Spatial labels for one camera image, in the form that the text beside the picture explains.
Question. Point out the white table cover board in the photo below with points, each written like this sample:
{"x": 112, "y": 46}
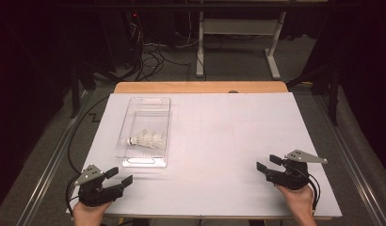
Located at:
{"x": 213, "y": 141}

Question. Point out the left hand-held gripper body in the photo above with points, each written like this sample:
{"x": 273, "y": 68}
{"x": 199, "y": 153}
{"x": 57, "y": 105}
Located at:
{"x": 95, "y": 194}

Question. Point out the person's left hand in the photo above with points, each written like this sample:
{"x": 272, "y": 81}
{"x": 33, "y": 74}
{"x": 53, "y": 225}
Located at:
{"x": 89, "y": 216}

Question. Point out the black metal stand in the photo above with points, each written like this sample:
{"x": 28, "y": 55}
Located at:
{"x": 333, "y": 100}
{"x": 75, "y": 94}

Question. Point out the dark curtain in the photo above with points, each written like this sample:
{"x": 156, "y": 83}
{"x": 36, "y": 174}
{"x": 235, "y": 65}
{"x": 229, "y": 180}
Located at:
{"x": 24, "y": 78}

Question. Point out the person's right hand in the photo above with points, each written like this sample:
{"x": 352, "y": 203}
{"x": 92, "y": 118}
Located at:
{"x": 301, "y": 204}

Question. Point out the white metal desk frame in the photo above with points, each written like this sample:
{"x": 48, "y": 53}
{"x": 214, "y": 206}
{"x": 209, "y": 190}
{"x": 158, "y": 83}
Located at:
{"x": 241, "y": 26}

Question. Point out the aluminium floor rail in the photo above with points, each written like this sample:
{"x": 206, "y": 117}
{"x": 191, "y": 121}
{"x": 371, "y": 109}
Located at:
{"x": 354, "y": 175}
{"x": 53, "y": 163}

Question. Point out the clear plastic bin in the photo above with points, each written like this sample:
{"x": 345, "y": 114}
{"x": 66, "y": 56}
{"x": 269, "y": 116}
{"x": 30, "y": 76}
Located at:
{"x": 144, "y": 109}

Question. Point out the black horizontal bar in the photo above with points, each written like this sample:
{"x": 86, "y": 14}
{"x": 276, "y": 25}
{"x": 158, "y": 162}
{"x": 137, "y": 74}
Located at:
{"x": 181, "y": 5}

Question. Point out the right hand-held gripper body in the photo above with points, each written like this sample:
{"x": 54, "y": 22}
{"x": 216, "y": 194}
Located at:
{"x": 291, "y": 179}

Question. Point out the dark equipment rack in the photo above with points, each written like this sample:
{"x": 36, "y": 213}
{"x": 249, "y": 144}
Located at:
{"x": 122, "y": 37}

